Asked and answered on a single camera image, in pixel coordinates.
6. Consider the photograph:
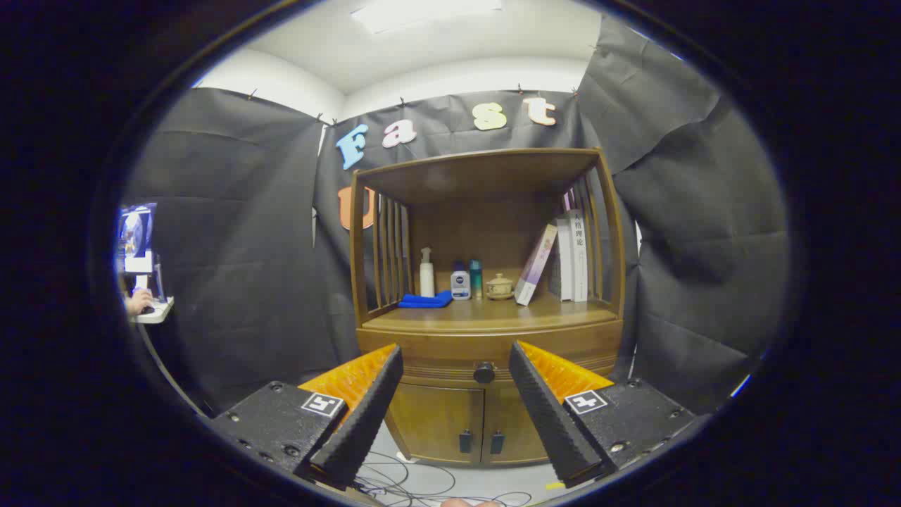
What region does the black backdrop cloth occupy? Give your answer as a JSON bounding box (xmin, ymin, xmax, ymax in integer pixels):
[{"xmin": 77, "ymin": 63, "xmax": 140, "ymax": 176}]
[{"xmin": 120, "ymin": 14, "xmax": 793, "ymax": 416}]

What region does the wooden countertop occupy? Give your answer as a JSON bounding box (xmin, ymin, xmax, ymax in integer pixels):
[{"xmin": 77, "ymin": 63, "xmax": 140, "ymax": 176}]
[{"xmin": 363, "ymin": 292, "xmax": 620, "ymax": 335}]

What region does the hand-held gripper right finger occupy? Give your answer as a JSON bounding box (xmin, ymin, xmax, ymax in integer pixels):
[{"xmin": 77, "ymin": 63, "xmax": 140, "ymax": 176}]
[{"xmin": 508, "ymin": 341, "xmax": 705, "ymax": 489}]

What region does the blue folded cloth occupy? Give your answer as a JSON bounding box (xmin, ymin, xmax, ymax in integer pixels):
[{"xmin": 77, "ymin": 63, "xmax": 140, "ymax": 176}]
[{"xmin": 398, "ymin": 290, "xmax": 454, "ymax": 309}]

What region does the tall white book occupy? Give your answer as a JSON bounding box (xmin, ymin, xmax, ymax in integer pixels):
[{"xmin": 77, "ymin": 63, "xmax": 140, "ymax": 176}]
[{"xmin": 569, "ymin": 208, "xmax": 589, "ymax": 303}]

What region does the computer monitor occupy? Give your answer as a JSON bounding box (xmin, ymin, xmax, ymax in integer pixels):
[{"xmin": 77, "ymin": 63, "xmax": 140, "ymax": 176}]
[{"xmin": 116, "ymin": 203, "xmax": 158, "ymax": 275}]

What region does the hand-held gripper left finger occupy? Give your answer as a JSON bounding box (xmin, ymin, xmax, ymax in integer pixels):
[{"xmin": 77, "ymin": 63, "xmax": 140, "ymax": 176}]
[{"xmin": 199, "ymin": 344, "xmax": 405, "ymax": 492}]

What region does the wooden cabinet door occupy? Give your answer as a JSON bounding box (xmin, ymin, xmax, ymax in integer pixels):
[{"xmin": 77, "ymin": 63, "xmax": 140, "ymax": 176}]
[
  {"xmin": 387, "ymin": 384, "xmax": 485, "ymax": 465},
  {"xmin": 483, "ymin": 386, "xmax": 550, "ymax": 465}
]

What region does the tangle of floor cables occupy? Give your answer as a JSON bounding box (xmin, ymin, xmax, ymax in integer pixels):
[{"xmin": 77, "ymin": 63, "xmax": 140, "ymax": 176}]
[{"xmin": 352, "ymin": 451, "xmax": 536, "ymax": 507}]

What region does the wooden cabinet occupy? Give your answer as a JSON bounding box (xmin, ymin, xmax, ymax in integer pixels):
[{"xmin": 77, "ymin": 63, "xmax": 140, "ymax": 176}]
[{"xmin": 348, "ymin": 146, "xmax": 627, "ymax": 469}]

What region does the white side desk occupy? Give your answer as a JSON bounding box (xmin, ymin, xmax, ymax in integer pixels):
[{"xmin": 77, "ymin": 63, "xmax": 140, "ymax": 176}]
[{"xmin": 130, "ymin": 296, "xmax": 206, "ymax": 418}]

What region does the thin white book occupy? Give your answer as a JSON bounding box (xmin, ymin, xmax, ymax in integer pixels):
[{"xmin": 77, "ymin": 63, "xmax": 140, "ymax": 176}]
[{"xmin": 556, "ymin": 217, "xmax": 572, "ymax": 302}]

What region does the leaning pink and white book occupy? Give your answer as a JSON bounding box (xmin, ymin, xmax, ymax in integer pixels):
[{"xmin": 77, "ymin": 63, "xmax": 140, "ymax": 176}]
[{"xmin": 515, "ymin": 223, "xmax": 558, "ymax": 306}]

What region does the wooden drawer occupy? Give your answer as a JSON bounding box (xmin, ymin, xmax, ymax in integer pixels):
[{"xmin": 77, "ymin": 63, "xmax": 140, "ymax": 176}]
[{"xmin": 357, "ymin": 320, "xmax": 625, "ymax": 385}]

